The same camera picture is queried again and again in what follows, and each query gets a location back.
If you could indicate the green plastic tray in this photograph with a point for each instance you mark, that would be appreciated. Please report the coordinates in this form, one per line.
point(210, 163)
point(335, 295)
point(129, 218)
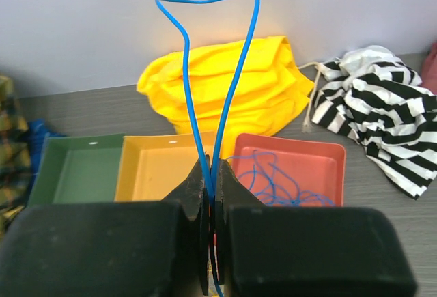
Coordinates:
point(78, 170)

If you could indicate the yellow cloth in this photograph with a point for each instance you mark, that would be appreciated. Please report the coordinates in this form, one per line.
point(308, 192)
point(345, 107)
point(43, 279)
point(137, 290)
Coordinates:
point(270, 93)

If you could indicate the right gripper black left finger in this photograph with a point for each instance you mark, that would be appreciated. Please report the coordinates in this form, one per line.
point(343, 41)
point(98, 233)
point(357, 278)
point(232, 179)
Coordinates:
point(148, 248)

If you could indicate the yellow plastic tray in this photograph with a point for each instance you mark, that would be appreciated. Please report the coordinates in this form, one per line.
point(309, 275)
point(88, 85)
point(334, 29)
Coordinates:
point(152, 166)

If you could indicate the black white striped cloth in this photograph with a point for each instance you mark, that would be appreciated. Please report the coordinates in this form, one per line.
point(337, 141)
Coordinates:
point(373, 98)

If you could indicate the yellow plaid flannel shirt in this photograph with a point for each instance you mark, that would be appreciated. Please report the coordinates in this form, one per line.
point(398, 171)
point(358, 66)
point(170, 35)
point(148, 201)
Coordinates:
point(16, 170)

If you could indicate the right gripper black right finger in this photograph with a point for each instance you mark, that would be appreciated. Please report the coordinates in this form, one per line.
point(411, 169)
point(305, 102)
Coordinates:
point(305, 251)

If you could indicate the blue towel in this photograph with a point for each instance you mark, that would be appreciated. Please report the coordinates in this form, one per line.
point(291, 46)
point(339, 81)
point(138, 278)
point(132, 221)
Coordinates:
point(37, 136)

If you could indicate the pink red cloth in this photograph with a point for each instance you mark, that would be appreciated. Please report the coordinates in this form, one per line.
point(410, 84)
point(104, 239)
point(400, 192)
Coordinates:
point(428, 70)

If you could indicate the red orange plastic tray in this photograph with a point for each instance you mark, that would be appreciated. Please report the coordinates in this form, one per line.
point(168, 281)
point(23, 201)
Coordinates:
point(289, 172)

